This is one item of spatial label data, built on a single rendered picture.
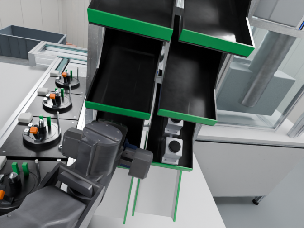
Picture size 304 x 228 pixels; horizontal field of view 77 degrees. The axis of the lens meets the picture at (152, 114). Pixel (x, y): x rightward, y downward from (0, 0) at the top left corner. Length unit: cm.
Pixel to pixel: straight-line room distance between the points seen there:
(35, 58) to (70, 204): 158
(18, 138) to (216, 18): 81
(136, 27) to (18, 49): 230
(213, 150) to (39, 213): 128
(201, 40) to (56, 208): 32
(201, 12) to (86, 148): 34
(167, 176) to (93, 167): 41
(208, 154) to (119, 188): 93
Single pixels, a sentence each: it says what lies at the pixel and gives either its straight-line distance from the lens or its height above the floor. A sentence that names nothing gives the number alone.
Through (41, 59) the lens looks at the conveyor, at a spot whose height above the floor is 92.
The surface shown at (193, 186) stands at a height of 86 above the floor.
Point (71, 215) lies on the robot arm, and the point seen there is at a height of 134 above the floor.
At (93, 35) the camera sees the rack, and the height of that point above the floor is 146.
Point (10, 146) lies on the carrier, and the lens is 90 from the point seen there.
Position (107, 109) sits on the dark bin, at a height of 136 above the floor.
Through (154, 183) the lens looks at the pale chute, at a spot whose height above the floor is 106.
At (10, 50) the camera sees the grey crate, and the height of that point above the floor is 69.
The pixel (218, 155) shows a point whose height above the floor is 68.
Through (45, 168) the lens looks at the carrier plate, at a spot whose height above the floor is 97.
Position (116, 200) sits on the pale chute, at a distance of 65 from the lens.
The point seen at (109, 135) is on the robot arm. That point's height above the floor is 139.
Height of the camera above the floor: 158
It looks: 33 degrees down
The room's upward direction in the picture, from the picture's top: 15 degrees clockwise
